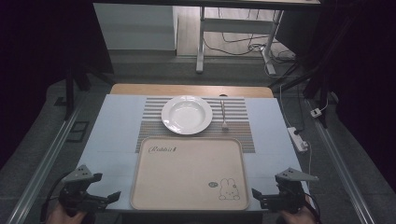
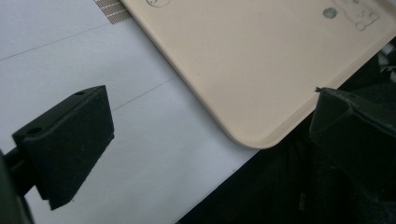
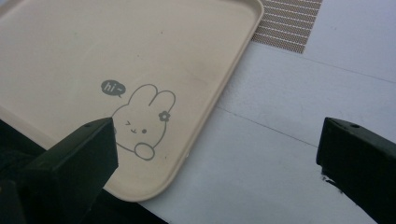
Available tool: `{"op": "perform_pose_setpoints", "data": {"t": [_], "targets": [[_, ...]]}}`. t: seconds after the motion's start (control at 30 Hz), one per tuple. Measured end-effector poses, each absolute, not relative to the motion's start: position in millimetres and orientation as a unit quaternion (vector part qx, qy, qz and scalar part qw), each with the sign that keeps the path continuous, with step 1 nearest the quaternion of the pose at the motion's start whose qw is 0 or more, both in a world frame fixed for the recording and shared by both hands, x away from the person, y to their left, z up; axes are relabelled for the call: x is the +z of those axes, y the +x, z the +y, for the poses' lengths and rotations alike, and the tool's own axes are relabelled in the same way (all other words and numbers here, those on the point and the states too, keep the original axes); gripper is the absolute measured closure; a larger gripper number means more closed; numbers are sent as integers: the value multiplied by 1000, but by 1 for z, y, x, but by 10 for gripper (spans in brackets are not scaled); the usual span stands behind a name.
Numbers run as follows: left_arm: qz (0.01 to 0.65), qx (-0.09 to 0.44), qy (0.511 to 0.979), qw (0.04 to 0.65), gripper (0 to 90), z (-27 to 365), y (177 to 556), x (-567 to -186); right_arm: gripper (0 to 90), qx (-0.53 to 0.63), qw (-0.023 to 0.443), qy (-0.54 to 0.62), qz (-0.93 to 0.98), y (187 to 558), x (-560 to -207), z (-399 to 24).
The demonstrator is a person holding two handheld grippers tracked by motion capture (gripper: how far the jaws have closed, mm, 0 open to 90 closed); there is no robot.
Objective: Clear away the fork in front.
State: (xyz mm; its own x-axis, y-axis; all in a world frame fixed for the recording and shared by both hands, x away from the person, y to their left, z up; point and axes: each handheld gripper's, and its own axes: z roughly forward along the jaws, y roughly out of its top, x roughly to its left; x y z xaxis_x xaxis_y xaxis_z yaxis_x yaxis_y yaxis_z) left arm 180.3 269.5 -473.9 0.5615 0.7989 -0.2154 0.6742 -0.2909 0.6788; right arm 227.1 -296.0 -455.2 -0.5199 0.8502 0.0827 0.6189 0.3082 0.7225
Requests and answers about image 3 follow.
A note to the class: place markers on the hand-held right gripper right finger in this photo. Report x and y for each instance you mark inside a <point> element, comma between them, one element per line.
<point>361,161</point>

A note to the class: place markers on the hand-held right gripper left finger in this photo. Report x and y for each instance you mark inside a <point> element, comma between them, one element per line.
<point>68,168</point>

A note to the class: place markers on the beige rabbit print tray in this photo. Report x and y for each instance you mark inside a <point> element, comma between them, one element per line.
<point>93,46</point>

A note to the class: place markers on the brown woven striped placemat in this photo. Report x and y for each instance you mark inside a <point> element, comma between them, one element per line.
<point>288,21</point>

